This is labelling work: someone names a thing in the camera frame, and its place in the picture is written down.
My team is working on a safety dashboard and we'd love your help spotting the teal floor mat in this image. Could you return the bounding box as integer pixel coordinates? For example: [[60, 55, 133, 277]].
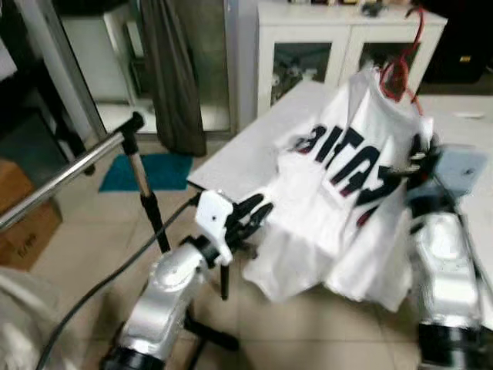
[[99, 153, 193, 192]]

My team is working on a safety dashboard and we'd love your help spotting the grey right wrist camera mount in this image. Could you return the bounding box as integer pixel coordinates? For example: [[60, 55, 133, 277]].
[[435, 145, 488, 197]]

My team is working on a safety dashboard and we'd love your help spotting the metal clothes rack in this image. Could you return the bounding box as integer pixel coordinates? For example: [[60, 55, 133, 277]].
[[0, 112, 240, 352]]

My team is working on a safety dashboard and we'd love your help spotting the black speaker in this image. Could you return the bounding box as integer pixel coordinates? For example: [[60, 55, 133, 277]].
[[424, 0, 493, 84]]

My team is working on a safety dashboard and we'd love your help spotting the white glass-door cabinet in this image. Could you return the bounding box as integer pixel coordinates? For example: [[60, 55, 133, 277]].
[[257, 0, 448, 116]]

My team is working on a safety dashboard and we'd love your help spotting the dark brown curtain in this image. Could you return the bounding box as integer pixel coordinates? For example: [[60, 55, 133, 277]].
[[139, 0, 207, 157]]

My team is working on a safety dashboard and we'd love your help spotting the white drawer unit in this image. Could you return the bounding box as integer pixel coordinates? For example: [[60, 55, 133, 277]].
[[420, 94, 493, 128]]

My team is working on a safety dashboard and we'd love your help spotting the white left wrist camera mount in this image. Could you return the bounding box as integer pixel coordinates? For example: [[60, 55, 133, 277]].
[[195, 190, 234, 265]]

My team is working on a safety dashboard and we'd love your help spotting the red plastic clothes hanger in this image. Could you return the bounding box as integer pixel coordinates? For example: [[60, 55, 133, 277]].
[[377, 8, 428, 105]]

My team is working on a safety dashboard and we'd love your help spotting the white t-shirt with black print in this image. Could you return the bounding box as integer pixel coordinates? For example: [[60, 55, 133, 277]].
[[243, 66, 436, 309]]

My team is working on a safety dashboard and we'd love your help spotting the glass sliding door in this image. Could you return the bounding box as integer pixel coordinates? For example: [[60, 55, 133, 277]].
[[15, 0, 232, 136]]

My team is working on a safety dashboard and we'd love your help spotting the brown cardboard box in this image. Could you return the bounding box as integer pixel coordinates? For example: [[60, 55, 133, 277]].
[[0, 158, 62, 271]]

